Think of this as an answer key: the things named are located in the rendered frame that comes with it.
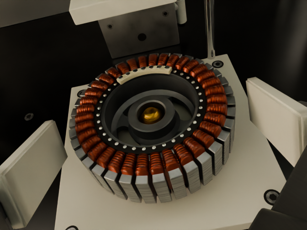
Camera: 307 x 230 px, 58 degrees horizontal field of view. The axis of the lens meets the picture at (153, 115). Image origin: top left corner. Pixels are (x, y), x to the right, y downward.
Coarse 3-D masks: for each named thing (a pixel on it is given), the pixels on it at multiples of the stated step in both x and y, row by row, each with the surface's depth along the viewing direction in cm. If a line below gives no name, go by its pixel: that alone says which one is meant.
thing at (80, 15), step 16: (80, 0) 16; (96, 0) 15; (112, 0) 15; (128, 0) 15; (144, 0) 15; (160, 0) 15; (176, 0) 16; (80, 16) 16; (96, 16) 16; (112, 16) 16
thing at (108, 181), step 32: (128, 64) 21; (160, 64) 21; (192, 64) 20; (96, 96) 20; (128, 96) 21; (160, 96) 20; (192, 96) 19; (224, 96) 17; (96, 128) 18; (128, 128) 20; (160, 128) 18; (192, 128) 17; (224, 128) 16; (96, 160) 16; (128, 160) 16; (160, 160) 15; (192, 160) 15; (224, 160) 17; (128, 192) 16; (160, 192) 16; (192, 192) 17
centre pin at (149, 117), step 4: (148, 108) 19; (152, 108) 19; (156, 108) 19; (144, 112) 19; (148, 112) 19; (152, 112) 19; (156, 112) 19; (160, 112) 19; (140, 116) 20; (144, 116) 19; (148, 116) 19; (152, 116) 19; (156, 116) 19; (160, 116) 19; (140, 120) 19; (144, 120) 19; (148, 120) 19; (152, 120) 19; (156, 120) 19; (148, 124) 19
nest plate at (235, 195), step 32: (224, 64) 25; (256, 128) 20; (256, 160) 18; (64, 192) 19; (96, 192) 19; (224, 192) 17; (256, 192) 17; (64, 224) 18; (96, 224) 17; (128, 224) 17; (160, 224) 17; (192, 224) 16; (224, 224) 16
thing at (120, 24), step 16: (128, 16) 26; (144, 16) 27; (160, 16) 27; (112, 32) 28; (128, 32) 28; (144, 32) 28; (160, 32) 28; (176, 32) 28; (112, 48) 29; (128, 48) 29; (144, 48) 29
